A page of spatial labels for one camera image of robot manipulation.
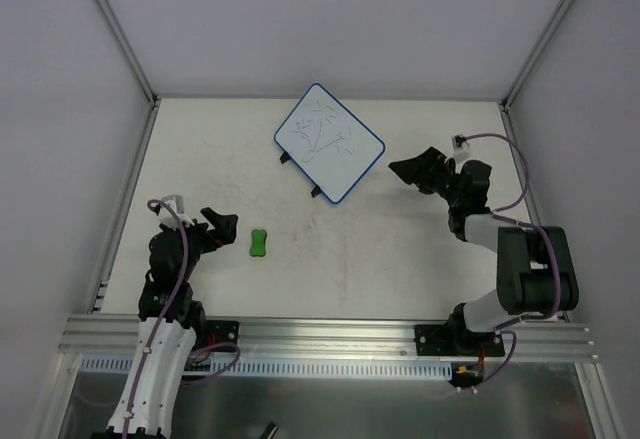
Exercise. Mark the left aluminium frame post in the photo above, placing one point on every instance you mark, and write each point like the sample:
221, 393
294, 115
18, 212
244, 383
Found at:
125, 48

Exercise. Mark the aluminium front rail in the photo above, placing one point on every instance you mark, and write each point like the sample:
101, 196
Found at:
333, 339

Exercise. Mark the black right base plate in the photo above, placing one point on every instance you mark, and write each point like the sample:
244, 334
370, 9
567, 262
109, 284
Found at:
443, 340

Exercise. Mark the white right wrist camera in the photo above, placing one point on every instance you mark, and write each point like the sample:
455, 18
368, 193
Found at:
460, 148

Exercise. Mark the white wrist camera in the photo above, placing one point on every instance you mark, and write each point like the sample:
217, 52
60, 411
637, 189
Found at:
170, 212
460, 148

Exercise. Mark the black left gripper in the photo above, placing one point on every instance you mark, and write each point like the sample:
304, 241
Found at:
208, 232

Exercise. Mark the blue framed whiteboard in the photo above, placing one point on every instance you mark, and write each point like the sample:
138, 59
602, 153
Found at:
332, 147

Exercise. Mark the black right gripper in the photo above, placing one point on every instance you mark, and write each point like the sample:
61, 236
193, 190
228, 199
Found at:
430, 173

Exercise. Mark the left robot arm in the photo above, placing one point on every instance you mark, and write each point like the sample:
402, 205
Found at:
172, 326

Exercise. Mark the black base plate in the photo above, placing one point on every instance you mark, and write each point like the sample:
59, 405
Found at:
223, 333
443, 340

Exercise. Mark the aluminium side rail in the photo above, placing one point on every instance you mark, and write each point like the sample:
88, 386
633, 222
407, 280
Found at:
526, 196
106, 257

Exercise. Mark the right aluminium frame post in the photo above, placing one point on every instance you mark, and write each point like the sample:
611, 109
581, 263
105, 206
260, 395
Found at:
550, 28

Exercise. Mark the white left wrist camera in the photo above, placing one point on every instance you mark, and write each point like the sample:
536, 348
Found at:
170, 212

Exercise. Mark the aluminium frame post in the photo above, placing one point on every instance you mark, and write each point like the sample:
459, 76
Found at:
550, 28
125, 48

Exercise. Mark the slotted cable duct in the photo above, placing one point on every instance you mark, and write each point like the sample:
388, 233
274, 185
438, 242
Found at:
289, 368

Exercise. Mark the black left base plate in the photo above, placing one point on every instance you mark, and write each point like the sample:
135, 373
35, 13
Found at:
223, 333

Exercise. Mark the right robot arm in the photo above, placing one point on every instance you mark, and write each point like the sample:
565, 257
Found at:
535, 275

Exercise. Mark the green whiteboard eraser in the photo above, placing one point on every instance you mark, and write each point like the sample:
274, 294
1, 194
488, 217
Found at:
258, 243

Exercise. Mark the small black object at bottom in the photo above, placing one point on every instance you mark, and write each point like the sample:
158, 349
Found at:
270, 431

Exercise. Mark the left aluminium side rail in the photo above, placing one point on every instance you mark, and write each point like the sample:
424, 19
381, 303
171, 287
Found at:
106, 257

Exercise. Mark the right aluminium side rail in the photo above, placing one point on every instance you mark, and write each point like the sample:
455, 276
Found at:
526, 196

